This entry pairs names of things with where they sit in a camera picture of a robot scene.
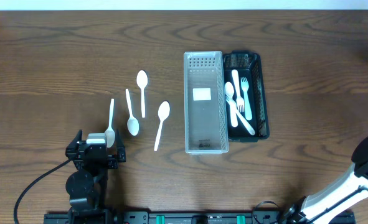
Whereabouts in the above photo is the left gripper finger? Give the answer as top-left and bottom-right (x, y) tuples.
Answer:
(115, 129), (125, 155)
(66, 129), (82, 150)

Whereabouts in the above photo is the white spoon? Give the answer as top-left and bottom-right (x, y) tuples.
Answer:
(125, 89), (139, 136)
(136, 70), (148, 118)
(225, 82), (238, 128)
(105, 98), (115, 148)
(154, 101), (171, 151)

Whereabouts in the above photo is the white fork tines down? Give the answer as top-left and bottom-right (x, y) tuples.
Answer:
(231, 70), (245, 113)

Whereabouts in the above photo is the white fork long handle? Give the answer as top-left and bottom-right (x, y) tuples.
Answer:
(240, 77), (253, 121)

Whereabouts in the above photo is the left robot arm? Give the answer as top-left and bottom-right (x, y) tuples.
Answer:
(65, 130), (126, 212)

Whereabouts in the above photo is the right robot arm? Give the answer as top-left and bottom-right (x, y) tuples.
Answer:
(278, 137), (368, 224)

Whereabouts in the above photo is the clear plastic basket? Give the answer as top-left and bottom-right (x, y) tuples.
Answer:
(184, 51), (229, 154)

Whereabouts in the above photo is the white label in clear basket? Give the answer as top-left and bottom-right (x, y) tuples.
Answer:
(192, 88), (212, 101)

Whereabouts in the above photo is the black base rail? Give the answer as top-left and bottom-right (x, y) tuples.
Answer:
(43, 207), (356, 224)

